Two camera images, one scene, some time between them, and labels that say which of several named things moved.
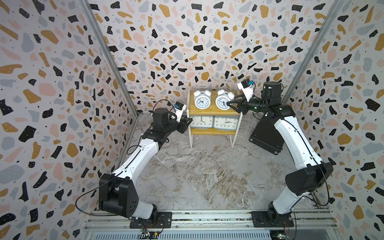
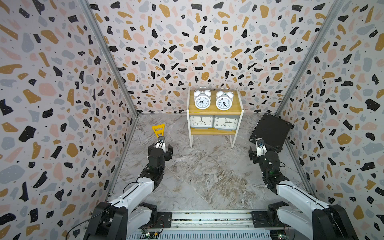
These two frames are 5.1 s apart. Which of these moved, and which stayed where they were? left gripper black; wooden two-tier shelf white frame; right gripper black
Moved: left gripper black; right gripper black
Stayed: wooden two-tier shelf white frame
